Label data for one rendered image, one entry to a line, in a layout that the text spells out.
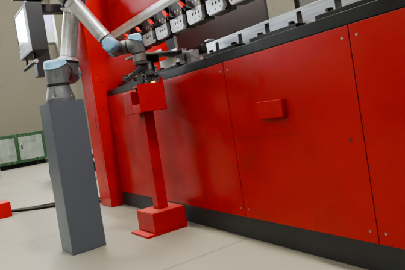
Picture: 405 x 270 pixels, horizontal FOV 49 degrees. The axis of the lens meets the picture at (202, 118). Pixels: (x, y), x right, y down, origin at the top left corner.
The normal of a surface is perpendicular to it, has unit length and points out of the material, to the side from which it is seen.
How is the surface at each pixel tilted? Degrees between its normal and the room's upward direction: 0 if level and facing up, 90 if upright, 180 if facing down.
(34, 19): 90
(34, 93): 90
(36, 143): 90
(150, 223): 90
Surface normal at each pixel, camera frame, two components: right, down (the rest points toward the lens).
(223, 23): -0.84, 0.14
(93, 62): 0.52, -0.07
